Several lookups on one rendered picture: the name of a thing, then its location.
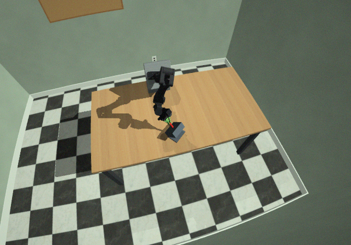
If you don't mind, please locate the dark grey panel with slot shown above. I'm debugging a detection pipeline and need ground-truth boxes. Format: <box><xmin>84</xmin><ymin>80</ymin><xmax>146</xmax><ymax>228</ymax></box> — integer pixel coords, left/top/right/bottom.
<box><xmin>165</xmin><ymin>122</ymin><xmax>185</xmax><ymax>142</ymax></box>

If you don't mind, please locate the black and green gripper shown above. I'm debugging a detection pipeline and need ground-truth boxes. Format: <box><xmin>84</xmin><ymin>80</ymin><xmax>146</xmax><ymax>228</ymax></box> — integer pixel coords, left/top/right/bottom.
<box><xmin>158</xmin><ymin>116</ymin><xmax>171</xmax><ymax>124</ymax></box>

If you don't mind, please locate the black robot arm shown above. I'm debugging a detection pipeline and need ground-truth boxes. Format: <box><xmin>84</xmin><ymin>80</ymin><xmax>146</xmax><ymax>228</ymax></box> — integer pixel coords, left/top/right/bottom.
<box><xmin>148</xmin><ymin>66</ymin><xmax>175</xmax><ymax>118</ymax></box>

